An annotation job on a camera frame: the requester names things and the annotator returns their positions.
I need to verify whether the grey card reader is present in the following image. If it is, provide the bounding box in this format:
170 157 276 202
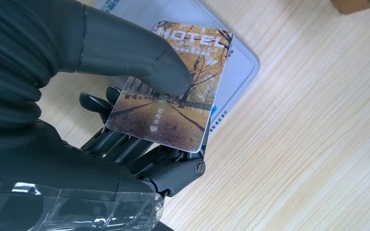
94 0 261 133

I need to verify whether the wooden slotted card organizer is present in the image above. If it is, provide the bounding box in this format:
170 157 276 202
330 0 370 15

